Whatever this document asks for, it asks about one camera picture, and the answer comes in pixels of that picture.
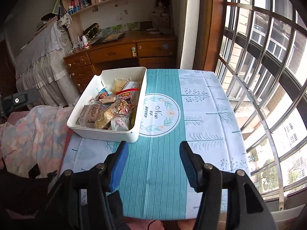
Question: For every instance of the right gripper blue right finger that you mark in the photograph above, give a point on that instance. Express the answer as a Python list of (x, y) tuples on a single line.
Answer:
[(192, 166)]

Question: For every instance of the clear bag of biscuits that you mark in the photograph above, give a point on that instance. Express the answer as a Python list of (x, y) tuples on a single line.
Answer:
[(89, 115)]

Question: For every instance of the black gold embroidered case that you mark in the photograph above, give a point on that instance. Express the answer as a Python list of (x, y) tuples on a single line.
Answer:
[(92, 31)]

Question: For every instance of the red and white snack bag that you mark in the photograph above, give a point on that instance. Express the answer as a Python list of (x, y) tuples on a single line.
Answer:
[(132, 85)]

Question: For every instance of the floral fabric pouch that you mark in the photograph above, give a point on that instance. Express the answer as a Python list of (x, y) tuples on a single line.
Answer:
[(64, 22)]

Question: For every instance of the wooden bookshelf with books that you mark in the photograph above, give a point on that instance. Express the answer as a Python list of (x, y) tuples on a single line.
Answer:
[(110, 15)]

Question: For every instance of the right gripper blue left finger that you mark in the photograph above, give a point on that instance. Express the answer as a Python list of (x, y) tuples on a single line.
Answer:
[(117, 165)]

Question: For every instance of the yellow rice cracker block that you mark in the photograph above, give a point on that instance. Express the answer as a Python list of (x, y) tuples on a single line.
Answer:
[(118, 85)]

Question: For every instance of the wooden desk with drawers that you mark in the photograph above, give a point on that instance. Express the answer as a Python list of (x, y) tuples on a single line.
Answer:
[(134, 49)]

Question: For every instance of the yellow puffed snack bag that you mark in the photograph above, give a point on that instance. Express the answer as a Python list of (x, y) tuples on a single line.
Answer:
[(104, 119)]

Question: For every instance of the beige soda cracker pack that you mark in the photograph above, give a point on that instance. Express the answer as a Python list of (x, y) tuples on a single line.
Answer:
[(107, 100)]

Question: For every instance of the yellow-green pastry packet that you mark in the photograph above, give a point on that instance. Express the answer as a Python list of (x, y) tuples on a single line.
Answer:
[(132, 119)]

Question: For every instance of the mixed nuts clear packet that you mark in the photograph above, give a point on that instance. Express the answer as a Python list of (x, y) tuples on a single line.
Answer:
[(121, 107)]

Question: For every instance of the teal leaf-print tablecloth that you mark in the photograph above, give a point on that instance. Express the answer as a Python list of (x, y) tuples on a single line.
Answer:
[(179, 105)]

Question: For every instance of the blue foil candy packet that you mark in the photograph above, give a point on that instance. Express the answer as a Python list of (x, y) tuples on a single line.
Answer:
[(105, 91)]

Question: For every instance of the white red-cap bottle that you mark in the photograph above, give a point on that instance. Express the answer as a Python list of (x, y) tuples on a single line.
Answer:
[(85, 42)]

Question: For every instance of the white lace-covered furniture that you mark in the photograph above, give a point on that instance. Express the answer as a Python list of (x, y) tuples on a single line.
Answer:
[(41, 65)]

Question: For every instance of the small red-print nut packet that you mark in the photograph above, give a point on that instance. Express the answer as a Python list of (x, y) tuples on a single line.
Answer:
[(101, 95)]

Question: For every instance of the white crinkled snack bag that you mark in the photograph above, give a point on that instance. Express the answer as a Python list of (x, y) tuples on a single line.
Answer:
[(120, 123)]

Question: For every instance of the book on desk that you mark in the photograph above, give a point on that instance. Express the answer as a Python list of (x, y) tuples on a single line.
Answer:
[(109, 38)]

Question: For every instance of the red-lid dried fruit packet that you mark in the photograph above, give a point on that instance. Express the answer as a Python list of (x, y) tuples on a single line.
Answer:
[(131, 94)]

